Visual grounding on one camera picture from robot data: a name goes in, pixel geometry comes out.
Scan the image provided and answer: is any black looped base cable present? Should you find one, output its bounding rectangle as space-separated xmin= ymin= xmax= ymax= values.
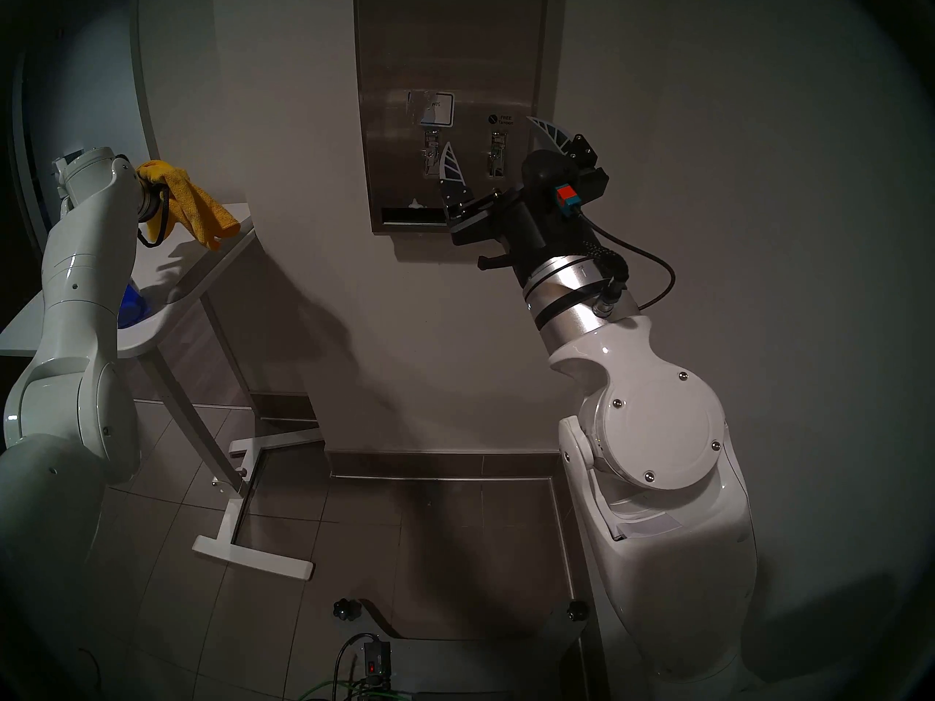
xmin=335 ymin=632 xmax=377 ymax=701

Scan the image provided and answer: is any stainless steel wall dispenser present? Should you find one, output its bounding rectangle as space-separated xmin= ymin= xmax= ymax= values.
xmin=353 ymin=0 xmax=550 ymax=237

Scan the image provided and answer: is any thick braided black cable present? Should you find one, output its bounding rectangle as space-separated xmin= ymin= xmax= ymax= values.
xmin=584 ymin=247 xmax=630 ymax=302
xmin=137 ymin=188 xmax=172 ymax=249

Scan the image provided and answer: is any thin black camera cable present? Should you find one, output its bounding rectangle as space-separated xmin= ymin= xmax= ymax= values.
xmin=584 ymin=214 xmax=676 ymax=312

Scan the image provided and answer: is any white folding table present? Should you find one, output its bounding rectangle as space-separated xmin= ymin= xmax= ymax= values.
xmin=0 ymin=203 xmax=326 ymax=582

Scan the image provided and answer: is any black box red indicator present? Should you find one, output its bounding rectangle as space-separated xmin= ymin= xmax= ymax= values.
xmin=359 ymin=637 xmax=393 ymax=682

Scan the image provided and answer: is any steel robot base plate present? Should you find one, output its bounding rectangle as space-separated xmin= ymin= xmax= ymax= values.
xmin=362 ymin=601 xmax=589 ymax=701

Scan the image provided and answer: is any clear spray bottle blue liquid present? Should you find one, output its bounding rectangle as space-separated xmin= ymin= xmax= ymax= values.
xmin=117 ymin=283 xmax=150 ymax=329

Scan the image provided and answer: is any white blue-edged dispenser label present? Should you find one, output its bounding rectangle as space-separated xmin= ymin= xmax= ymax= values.
xmin=408 ymin=91 xmax=455 ymax=129

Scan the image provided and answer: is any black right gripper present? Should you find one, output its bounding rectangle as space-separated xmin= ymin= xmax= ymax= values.
xmin=438 ymin=116 xmax=609 ymax=288

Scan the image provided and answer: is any green base cable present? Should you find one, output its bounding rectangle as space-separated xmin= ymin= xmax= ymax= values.
xmin=307 ymin=676 xmax=366 ymax=701

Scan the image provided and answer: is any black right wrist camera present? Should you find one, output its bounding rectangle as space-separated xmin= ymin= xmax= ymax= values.
xmin=520 ymin=150 xmax=594 ymax=222

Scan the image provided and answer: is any yellow microfiber cloth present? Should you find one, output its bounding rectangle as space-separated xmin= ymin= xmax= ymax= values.
xmin=135 ymin=159 xmax=242 ymax=251

